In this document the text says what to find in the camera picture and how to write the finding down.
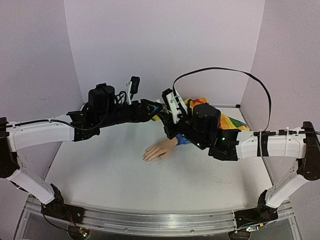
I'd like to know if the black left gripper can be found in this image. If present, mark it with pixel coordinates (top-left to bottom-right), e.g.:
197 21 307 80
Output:
98 98 164 129

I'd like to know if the clear nail polish bottle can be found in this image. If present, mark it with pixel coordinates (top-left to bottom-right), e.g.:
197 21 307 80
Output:
154 99 168 113

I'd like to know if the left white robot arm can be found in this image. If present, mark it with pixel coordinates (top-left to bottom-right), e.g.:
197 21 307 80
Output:
0 83 163 224

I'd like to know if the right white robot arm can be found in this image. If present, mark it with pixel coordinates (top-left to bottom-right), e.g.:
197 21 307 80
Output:
158 103 320 230

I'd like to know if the mannequin hand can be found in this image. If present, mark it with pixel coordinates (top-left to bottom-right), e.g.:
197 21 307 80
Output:
142 138 178 162

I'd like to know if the colourful rainbow jacket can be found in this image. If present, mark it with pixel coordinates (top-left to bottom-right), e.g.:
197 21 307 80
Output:
149 97 251 146

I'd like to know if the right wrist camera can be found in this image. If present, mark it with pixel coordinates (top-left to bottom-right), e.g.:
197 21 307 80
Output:
162 88 188 124

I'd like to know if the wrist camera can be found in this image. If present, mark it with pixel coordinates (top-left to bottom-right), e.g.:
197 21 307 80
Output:
162 88 188 124
125 76 140 105

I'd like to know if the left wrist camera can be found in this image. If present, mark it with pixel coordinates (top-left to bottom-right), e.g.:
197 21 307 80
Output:
125 76 140 105

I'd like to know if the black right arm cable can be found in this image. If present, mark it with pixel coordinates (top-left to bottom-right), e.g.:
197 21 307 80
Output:
172 66 273 132

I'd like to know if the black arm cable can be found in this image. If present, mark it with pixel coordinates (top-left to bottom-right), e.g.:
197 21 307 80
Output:
172 66 273 132
39 202 73 232

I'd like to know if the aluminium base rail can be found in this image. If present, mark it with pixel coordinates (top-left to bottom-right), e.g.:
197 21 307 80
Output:
14 196 301 240

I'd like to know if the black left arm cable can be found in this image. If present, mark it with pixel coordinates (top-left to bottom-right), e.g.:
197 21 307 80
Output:
39 202 73 232

